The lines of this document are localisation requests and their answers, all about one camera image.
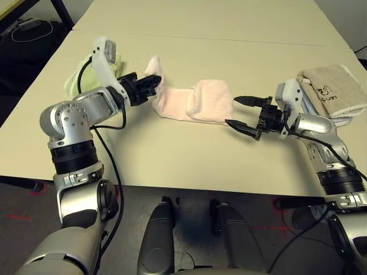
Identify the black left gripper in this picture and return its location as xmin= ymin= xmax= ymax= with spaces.
xmin=117 ymin=73 xmax=162 ymax=107

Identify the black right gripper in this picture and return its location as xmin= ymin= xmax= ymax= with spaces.
xmin=224 ymin=95 xmax=288 ymax=142

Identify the pink towel with white trim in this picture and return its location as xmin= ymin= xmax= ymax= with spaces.
xmin=145 ymin=54 xmax=235 ymax=124

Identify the light blue folded towel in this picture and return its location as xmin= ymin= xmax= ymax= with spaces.
xmin=299 ymin=96 xmax=353 ymax=128

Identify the green folded towel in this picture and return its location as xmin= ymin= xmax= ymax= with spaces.
xmin=63 ymin=54 xmax=124 ymax=97

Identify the beige folded towel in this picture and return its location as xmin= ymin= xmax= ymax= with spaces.
xmin=296 ymin=64 xmax=367 ymax=117

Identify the bystander shoe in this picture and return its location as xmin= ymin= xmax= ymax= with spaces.
xmin=292 ymin=206 xmax=316 ymax=230

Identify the bystander blue jeans leg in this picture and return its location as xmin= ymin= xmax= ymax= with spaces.
xmin=311 ymin=205 xmax=329 ymax=223

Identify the black bag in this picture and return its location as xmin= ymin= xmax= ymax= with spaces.
xmin=0 ymin=17 xmax=71 ymax=121

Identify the grey right robot leg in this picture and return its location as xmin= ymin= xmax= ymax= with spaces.
xmin=210 ymin=200 xmax=267 ymax=275

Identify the grey robot leg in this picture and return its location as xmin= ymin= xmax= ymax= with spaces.
xmin=137 ymin=202 xmax=175 ymax=275
xmin=210 ymin=200 xmax=267 ymax=275

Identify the grey power adapter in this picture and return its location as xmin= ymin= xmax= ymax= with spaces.
xmin=18 ymin=18 xmax=38 ymax=32

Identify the grey left robot leg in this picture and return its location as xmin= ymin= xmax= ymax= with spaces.
xmin=137 ymin=202 xmax=175 ymax=275

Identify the grey robot torso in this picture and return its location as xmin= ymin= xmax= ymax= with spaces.
xmin=171 ymin=269 xmax=267 ymax=275

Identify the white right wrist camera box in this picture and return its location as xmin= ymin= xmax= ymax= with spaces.
xmin=274 ymin=78 xmax=304 ymax=140

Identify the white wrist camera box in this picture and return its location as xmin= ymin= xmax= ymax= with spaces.
xmin=91 ymin=36 xmax=127 ymax=95
xmin=274 ymin=78 xmax=304 ymax=140

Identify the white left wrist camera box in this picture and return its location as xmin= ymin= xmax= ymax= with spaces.
xmin=91 ymin=36 xmax=127 ymax=95

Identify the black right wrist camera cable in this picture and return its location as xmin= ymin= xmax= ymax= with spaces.
xmin=283 ymin=103 xmax=367 ymax=181

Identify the wooden side table black frame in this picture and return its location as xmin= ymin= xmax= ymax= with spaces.
xmin=0 ymin=0 xmax=72 ymax=32

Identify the thin white cable loop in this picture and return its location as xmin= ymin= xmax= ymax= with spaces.
xmin=11 ymin=18 xmax=54 ymax=44

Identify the black cable hanging to floor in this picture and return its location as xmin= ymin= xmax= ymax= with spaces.
xmin=268 ymin=206 xmax=330 ymax=273

